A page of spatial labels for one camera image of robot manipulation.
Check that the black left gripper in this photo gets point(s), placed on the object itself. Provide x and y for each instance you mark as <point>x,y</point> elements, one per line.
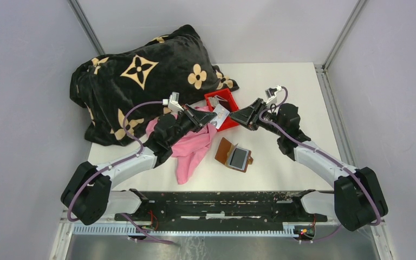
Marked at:
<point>199,118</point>

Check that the aluminium rail frame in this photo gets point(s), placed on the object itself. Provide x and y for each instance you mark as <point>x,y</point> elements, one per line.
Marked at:
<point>113,237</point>

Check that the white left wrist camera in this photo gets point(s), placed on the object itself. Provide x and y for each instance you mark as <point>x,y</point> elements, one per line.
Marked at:
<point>172,103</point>

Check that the red plastic bin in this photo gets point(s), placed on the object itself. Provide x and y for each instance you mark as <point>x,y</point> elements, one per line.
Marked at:
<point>225,94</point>

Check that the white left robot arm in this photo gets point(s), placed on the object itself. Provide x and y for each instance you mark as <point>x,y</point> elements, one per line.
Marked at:
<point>90,194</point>

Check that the pink cloth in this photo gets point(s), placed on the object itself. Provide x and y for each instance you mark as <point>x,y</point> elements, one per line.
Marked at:
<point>189,149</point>

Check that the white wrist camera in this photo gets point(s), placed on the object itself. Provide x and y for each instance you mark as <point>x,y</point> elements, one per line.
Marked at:
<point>172,103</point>
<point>271,94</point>

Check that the black floral blanket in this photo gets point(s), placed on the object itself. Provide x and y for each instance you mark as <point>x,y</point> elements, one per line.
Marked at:
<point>122,92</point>

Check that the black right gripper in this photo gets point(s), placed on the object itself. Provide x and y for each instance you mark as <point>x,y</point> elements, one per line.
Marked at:
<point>251,114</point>

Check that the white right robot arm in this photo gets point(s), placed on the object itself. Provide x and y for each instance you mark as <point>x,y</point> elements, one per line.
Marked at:
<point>357,198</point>

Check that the stack of cards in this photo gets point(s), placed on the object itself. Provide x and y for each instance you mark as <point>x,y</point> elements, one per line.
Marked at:
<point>214,101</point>

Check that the white credit card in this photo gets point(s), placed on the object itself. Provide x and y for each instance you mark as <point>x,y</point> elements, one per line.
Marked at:
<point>221,115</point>

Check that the brown leather card holder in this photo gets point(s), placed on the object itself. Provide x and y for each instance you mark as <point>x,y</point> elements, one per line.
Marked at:
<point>232,156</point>

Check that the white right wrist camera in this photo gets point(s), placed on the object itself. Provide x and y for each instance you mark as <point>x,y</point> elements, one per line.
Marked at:
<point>271,94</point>

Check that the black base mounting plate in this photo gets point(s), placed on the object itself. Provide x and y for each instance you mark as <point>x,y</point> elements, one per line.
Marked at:
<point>223,211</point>

